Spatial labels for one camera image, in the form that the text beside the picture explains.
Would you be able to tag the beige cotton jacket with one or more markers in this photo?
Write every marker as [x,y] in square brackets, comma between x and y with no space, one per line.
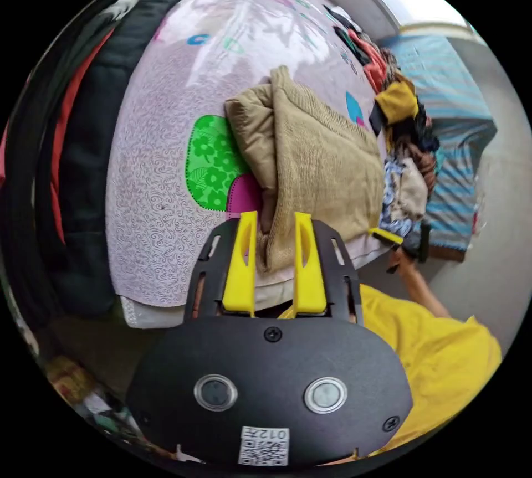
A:
[324,162]

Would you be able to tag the person's right forearm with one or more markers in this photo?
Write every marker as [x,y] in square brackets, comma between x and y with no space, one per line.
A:
[424,293]

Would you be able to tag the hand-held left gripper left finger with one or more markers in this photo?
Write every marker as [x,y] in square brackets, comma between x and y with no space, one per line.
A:
[239,274]

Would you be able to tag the colourful pile of clothes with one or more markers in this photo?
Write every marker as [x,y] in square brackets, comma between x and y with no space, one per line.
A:
[411,191]

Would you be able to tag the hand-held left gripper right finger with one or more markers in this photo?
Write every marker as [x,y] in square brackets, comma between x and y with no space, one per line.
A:
[309,278]

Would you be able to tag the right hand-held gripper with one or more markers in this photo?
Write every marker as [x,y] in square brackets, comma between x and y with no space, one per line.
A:
[411,247]

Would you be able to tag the person's right hand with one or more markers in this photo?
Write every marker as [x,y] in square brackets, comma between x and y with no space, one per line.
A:
[397,264]

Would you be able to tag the person's body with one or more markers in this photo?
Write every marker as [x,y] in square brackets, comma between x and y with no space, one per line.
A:
[436,361]

